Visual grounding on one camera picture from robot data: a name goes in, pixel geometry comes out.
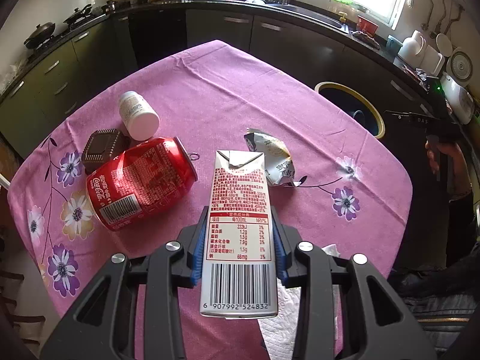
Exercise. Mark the steel sink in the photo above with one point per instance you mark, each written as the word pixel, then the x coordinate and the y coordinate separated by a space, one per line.
pixel 311 15

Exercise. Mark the gas stove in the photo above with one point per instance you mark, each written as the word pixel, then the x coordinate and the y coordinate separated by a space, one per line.
pixel 63 32

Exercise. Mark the white jug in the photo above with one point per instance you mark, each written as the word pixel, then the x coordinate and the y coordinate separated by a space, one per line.
pixel 410 45

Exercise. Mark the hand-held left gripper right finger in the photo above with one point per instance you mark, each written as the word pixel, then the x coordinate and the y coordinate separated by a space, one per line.
pixel 280 262

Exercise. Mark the white storage containers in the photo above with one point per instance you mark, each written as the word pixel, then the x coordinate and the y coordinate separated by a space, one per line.
pixel 431 60

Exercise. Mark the white rice cooker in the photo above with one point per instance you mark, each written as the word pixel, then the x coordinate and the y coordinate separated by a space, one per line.
pixel 457 97

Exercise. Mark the teal cup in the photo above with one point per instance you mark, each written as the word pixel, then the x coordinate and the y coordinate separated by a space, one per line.
pixel 392 43

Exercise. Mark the black wok with lid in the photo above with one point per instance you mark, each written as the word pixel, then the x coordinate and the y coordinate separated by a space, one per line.
pixel 39 33

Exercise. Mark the red soda can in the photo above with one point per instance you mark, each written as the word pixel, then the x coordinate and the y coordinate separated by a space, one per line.
pixel 142 183

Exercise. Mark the yellow soap pump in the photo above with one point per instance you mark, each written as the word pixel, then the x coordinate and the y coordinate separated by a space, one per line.
pixel 342 17

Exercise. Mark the red paper cup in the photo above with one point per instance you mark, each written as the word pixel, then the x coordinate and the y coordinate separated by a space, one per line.
pixel 367 26

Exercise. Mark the dark brown ribbed box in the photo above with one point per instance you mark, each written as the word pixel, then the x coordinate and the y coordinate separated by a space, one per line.
pixel 103 148

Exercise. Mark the person's right hand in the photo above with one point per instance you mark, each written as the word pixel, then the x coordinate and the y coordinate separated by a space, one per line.
pixel 460 172

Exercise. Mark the white paper towel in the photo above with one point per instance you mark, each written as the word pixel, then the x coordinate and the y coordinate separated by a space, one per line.
pixel 279 315

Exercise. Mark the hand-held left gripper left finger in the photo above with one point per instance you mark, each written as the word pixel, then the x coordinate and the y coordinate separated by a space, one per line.
pixel 197 266

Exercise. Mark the person's black jacket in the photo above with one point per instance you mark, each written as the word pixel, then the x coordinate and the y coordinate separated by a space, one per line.
pixel 442 307

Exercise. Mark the dark base cabinets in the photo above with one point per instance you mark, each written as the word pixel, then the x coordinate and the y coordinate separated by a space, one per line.
pixel 225 26

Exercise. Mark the black bin with yellow rim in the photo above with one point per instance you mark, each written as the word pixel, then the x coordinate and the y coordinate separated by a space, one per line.
pixel 348 105

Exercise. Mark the hanging ladles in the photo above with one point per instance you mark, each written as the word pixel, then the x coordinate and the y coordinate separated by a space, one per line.
pixel 442 15

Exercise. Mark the black pan with lid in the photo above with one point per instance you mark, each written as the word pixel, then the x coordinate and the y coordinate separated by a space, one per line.
pixel 77 14

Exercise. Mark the small steel pot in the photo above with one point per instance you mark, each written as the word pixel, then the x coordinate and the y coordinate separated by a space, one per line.
pixel 110 6

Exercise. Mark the white snack wrapper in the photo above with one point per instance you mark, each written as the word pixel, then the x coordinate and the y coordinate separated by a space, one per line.
pixel 275 157

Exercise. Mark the red and white milk carton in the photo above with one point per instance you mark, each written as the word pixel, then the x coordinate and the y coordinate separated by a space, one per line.
pixel 236 232

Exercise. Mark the pink floral tablecloth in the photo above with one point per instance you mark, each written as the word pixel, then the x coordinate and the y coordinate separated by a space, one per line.
pixel 240 93

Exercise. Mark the round white fan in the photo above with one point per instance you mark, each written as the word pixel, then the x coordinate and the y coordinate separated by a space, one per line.
pixel 462 63

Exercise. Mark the white pill bottle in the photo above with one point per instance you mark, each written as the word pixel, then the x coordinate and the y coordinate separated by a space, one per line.
pixel 138 116

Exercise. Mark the dark rag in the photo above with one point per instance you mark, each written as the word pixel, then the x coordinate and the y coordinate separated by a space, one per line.
pixel 365 39

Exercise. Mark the green base cabinets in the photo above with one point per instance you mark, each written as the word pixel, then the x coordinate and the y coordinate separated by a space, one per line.
pixel 41 82

